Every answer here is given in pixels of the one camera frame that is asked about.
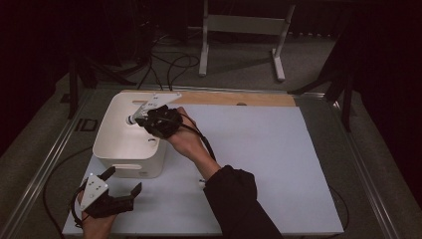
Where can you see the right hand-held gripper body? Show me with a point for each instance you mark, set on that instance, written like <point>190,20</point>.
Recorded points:
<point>164,122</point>

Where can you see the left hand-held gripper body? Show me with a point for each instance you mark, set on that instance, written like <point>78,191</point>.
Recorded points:
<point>96,202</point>

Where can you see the white plastic bin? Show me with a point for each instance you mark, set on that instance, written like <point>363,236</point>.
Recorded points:
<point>116,146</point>

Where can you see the person's left hand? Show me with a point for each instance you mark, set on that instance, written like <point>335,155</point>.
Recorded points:
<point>96,227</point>

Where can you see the person's right hand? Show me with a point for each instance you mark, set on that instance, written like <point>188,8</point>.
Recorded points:
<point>187,139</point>

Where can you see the wooden board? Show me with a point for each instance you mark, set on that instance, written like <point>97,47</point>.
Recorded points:
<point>215,98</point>

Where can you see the black metal stand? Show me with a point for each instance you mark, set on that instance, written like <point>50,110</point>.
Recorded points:
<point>346,106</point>
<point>73,96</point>

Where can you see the pale blue table mat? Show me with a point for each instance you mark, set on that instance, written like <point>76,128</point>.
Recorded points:
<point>282,166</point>

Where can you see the white metal stand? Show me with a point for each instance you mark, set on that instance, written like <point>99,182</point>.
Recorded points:
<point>244,25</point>

